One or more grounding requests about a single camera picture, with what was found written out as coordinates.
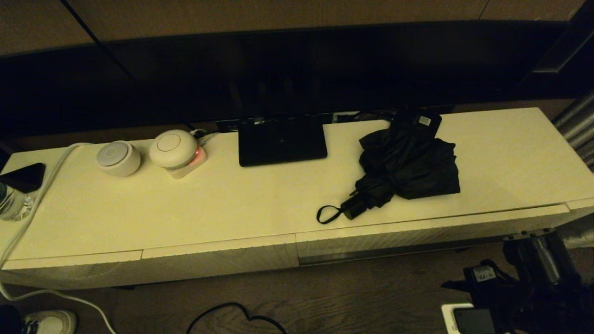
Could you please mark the wide white ribbed drawer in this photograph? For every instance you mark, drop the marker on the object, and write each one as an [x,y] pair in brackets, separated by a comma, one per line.
[417,236]

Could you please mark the white ribbed cabinet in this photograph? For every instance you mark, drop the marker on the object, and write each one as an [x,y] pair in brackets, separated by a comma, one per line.
[232,204]

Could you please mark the white speaker with grey top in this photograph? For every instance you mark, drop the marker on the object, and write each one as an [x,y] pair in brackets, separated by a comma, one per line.
[118,160]

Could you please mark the clear plastic water bottle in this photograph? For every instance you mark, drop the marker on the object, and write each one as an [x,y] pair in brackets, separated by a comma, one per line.
[13,204]

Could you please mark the black flat screen television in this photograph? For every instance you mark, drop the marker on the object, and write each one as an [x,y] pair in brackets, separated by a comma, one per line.
[325,69]

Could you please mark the white sneaker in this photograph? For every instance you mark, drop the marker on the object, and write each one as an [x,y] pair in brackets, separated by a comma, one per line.
[51,322]

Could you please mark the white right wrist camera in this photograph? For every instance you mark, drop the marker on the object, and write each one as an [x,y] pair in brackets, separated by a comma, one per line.
[448,320]

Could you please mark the black smartphone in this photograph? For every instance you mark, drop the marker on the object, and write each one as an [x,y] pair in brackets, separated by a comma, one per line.
[25,178]

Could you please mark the white power strip red light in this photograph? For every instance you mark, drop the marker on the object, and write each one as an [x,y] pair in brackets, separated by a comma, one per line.
[186,172]

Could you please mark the black umbrella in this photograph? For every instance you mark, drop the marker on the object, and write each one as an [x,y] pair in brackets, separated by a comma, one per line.
[408,162]

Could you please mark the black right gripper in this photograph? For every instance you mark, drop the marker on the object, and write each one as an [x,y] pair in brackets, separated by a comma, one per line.
[503,297]

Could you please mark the white dome shaped device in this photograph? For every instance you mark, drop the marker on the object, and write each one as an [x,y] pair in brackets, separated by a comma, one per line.
[172,148]

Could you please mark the dark trouser leg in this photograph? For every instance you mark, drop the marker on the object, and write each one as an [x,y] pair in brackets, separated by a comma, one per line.
[9,322]

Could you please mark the grey pleated curtain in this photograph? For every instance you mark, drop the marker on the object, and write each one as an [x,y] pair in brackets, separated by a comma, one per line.
[577,130]

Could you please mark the black television base plate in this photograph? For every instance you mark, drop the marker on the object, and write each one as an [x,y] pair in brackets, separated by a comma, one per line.
[283,144]

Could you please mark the white wooden panel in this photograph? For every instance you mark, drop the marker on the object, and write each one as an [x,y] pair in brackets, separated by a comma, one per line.
[580,208]
[222,260]
[69,273]

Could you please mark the black set-top box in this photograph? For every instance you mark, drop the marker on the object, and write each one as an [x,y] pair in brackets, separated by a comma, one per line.
[424,121]

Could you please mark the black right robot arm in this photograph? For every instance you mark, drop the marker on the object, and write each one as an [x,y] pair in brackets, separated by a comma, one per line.
[519,260]

